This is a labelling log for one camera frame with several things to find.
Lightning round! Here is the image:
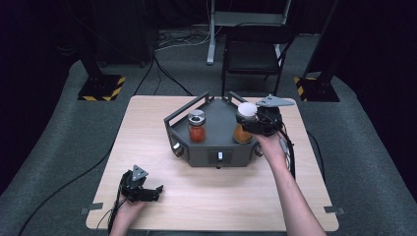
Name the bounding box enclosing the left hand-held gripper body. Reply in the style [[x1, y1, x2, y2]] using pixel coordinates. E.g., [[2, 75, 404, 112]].
[[120, 164, 154, 203]]

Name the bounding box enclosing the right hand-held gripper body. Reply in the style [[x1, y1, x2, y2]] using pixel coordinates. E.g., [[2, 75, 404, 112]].
[[254, 93, 295, 138]]

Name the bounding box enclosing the white lid spice jar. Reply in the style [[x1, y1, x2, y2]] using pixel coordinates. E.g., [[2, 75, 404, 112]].
[[233, 101, 259, 145]]

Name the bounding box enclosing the black corner rack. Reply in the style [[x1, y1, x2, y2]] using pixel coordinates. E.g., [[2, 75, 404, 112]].
[[163, 90, 276, 170]]

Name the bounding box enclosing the silver lid spice jar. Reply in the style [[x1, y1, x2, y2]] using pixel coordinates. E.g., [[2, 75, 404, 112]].
[[187, 109, 208, 144]]

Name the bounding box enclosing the person's left hand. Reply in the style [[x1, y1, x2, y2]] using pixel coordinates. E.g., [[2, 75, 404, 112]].
[[116, 196, 148, 222]]

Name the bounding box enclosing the person's right hand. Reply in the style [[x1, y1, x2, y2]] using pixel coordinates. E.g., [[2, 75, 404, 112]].
[[255, 131, 288, 168]]

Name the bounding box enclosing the grey tape piece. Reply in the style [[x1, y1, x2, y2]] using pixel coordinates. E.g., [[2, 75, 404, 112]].
[[324, 206, 346, 216], [80, 202, 104, 216]]

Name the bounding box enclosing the black stand with striped base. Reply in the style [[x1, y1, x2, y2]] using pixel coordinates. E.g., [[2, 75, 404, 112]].
[[77, 0, 127, 102], [293, 0, 340, 103]]

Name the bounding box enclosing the black folding chair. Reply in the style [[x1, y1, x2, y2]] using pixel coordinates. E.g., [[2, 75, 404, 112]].
[[220, 23, 296, 98]]

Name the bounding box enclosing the grey metal stand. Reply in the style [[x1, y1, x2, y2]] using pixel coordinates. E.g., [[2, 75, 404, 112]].
[[206, 0, 293, 66]]

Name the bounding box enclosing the left hand-held gripper cable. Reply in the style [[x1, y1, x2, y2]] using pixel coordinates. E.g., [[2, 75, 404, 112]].
[[106, 173, 128, 236]]

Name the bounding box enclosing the hand-held gripper cable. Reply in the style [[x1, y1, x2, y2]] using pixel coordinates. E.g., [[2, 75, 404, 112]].
[[106, 173, 128, 236], [262, 111, 297, 181]]

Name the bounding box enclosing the right hand-held gripper cable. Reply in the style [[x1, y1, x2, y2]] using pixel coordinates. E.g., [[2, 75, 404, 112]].
[[262, 111, 297, 181]]

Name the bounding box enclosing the thin black floor cable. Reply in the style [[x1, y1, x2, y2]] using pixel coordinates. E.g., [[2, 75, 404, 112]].
[[306, 130, 328, 181]]

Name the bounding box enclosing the long black floor cable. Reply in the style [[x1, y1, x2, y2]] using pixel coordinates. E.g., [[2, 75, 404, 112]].
[[18, 144, 115, 236]]

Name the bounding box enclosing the bundle of floor cables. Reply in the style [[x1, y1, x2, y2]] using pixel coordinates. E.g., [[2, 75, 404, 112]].
[[155, 29, 211, 52]]

